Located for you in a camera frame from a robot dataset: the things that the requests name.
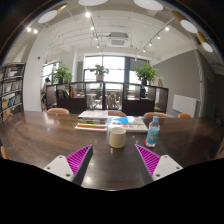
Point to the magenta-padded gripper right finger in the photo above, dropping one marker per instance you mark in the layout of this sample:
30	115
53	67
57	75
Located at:
166	166

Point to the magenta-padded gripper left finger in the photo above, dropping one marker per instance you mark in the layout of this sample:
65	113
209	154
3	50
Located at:
60	166

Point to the clear water bottle blue cap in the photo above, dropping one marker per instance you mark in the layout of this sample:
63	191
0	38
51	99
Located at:
153	133

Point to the orange chairs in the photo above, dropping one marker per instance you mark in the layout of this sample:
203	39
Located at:
57	110

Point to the flat book with blue cover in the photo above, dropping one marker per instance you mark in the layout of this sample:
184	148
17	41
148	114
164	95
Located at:
130	124

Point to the cream ceramic cup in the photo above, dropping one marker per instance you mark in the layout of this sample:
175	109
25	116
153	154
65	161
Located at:
117	138

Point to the stack of books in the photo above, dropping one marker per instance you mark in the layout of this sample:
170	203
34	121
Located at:
92	119

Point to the low dark shelf unit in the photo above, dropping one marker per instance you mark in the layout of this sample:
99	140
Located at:
75	105

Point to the person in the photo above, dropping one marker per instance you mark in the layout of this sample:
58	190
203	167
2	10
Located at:
45	91

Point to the tall dark bookshelf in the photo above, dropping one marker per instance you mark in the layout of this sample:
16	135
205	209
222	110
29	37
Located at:
11	90

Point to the bushy green potted plant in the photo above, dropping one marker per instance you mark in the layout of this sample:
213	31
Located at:
62	73

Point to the wide green potted plant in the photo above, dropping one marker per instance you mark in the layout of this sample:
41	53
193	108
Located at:
145	72

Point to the small green potted plant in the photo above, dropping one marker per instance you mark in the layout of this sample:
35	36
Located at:
99	70

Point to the ceiling air conditioner unit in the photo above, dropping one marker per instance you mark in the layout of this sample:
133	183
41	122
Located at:
118	41

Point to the round white ceiling lamps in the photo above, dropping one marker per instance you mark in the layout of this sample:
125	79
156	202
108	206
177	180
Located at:
47	16

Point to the track spot lights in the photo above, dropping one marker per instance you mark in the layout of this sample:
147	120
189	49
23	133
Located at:
87	14

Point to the white wall radiator panel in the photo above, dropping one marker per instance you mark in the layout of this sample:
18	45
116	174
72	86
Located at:
186	105

